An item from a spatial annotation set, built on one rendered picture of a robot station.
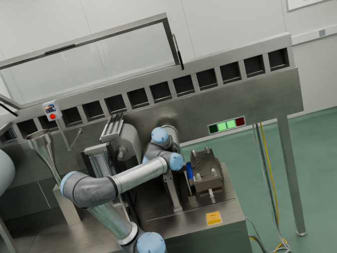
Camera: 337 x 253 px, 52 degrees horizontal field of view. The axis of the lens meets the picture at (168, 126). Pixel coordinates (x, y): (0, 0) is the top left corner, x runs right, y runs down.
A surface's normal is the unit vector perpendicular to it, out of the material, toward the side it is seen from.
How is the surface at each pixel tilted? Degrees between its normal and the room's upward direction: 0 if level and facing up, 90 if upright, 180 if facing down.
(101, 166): 90
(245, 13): 90
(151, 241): 7
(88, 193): 64
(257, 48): 90
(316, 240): 0
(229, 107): 90
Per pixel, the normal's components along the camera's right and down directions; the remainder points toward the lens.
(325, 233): -0.27, -0.90
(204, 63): 0.01, 0.36
